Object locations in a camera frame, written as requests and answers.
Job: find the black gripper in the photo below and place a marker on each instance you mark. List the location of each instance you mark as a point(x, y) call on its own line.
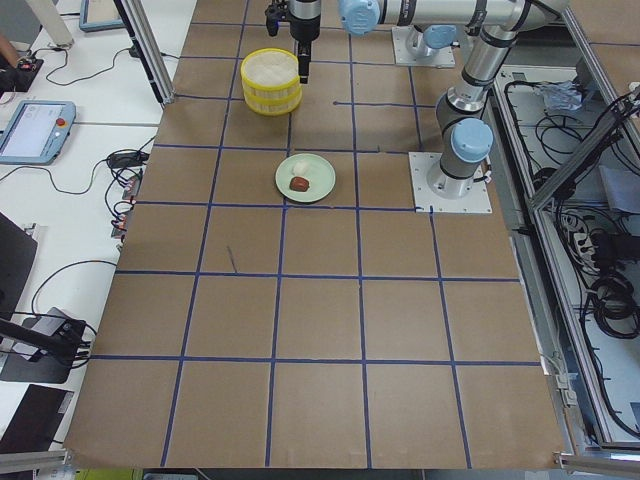
point(305, 26)

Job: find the yellow steamer top layer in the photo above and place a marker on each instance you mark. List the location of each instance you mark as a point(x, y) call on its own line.
point(270, 73)

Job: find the white steamed bun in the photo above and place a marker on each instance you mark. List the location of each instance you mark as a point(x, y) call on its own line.
point(300, 168)

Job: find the brown steamed bun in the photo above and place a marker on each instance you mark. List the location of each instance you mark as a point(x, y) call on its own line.
point(299, 184)

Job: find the light green plate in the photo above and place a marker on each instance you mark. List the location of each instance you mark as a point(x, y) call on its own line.
point(321, 175)

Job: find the black power adapter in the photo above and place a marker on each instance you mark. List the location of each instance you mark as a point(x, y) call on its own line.
point(127, 159)

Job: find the crumpled plastic bag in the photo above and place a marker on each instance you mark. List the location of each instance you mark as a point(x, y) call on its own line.
point(564, 96)

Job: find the blue teach pendant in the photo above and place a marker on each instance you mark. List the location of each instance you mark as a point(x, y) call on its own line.
point(37, 132)

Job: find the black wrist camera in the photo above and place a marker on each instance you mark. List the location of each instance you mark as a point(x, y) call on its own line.
point(275, 13)

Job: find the black camera stand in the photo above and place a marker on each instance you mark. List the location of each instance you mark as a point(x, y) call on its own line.
point(45, 346)

